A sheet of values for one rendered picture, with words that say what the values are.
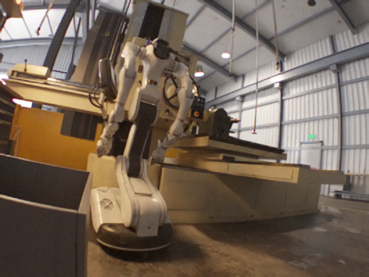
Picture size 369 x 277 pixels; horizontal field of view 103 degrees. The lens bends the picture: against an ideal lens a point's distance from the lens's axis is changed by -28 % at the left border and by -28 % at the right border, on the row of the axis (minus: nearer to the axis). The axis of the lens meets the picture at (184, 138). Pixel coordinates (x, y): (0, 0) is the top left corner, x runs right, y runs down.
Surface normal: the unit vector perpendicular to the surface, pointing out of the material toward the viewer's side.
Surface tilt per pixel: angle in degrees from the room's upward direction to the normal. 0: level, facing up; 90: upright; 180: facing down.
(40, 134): 90
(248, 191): 90
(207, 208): 90
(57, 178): 90
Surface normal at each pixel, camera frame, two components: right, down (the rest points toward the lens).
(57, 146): 0.40, -0.05
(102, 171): -0.11, -0.14
